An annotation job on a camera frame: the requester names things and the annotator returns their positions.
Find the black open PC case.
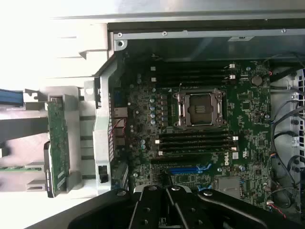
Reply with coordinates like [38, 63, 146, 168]
[92, 14, 305, 229]

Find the blue expansion slot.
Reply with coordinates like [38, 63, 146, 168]
[168, 164, 212, 174]

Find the silver chipset heat sink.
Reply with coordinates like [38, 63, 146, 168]
[218, 177, 241, 199]

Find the green motherboard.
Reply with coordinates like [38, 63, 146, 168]
[126, 54, 273, 208]

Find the hard disk with blue caddy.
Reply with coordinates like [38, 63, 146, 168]
[0, 88, 26, 106]

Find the red black twisted wire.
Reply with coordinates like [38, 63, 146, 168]
[108, 118, 127, 141]

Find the green RAM stick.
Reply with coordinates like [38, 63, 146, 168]
[0, 166, 45, 172]

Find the metal CPU socket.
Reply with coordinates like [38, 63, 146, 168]
[173, 88, 227, 131]

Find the grey parts rack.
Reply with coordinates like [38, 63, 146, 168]
[0, 81, 96, 194]

